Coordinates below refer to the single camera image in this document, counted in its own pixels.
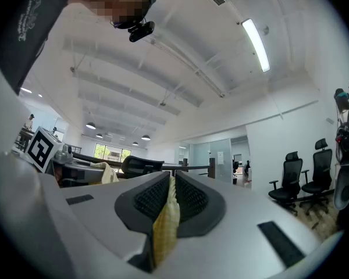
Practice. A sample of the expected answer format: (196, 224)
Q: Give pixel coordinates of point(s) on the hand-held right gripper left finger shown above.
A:
(142, 205)

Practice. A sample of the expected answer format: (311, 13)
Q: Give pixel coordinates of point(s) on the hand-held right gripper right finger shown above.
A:
(197, 205)

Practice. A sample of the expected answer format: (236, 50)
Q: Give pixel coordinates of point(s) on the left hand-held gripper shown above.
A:
(42, 150)

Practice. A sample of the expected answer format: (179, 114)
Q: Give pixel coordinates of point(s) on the pale yellow clothes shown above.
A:
(165, 231)

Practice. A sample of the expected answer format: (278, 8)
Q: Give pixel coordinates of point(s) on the black office chair with headrest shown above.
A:
(320, 170)
(291, 176)

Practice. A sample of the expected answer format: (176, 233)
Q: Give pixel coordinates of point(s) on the white paper notice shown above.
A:
(220, 157)

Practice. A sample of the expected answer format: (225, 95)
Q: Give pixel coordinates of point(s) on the person's black shirt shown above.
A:
(23, 39)

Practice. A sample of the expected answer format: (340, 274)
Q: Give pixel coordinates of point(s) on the black and white backpack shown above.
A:
(347, 142)

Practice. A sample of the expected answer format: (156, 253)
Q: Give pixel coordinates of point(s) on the long ceiling light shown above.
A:
(256, 44)

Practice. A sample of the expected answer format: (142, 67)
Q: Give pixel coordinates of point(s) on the black head-mounted camera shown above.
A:
(141, 31)

